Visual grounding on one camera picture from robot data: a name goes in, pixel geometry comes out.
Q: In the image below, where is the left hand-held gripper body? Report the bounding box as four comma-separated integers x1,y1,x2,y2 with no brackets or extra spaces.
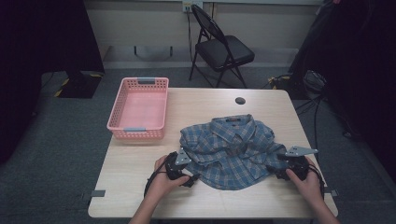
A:
163,147,193,181

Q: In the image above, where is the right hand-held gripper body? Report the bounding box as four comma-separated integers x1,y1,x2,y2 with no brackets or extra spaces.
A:
276,146,319,182

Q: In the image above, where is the blue plaid shirt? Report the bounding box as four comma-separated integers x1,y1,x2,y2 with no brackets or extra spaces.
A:
179,113,291,191

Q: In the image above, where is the person's left hand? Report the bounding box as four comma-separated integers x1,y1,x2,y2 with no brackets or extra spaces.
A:
145,154,191,203

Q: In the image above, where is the person's right hand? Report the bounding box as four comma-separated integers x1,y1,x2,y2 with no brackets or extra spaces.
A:
285,156,325,203

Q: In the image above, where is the pink plastic basket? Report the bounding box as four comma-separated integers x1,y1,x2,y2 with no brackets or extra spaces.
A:
106,77,170,140

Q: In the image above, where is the black and yellow floor device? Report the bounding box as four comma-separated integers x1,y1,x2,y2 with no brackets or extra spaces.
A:
266,74,294,91

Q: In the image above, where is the black folding chair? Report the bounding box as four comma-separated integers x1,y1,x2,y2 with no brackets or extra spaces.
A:
188,3,256,90

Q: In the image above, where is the black base with yellow tape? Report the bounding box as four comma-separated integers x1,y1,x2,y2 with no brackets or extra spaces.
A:
53,71,104,100

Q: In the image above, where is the dark cloth cover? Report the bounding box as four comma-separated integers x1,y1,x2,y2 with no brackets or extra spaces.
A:
288,0,396,183

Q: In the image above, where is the black curtain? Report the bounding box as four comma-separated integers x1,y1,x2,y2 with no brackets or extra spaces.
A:
0,0,106,165

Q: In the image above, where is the left hand-held gripper black cable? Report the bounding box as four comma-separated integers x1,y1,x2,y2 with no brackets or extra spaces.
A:
143,151,173,199

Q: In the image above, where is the hand-held gripper black cable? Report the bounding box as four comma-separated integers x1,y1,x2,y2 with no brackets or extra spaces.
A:
143,151,173,199
307,162,327,200

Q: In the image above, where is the right hand-held gripper black cable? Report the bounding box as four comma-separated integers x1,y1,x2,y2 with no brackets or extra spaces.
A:
307,162,327,200

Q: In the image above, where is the black stand cable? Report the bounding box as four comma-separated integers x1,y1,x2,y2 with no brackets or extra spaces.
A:
293,92,363,162

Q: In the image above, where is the black wall cable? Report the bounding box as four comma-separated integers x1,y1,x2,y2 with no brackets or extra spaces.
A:
186,10,194,63

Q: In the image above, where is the white wall power outlet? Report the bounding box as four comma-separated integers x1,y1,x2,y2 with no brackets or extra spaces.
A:
181,0,204,14

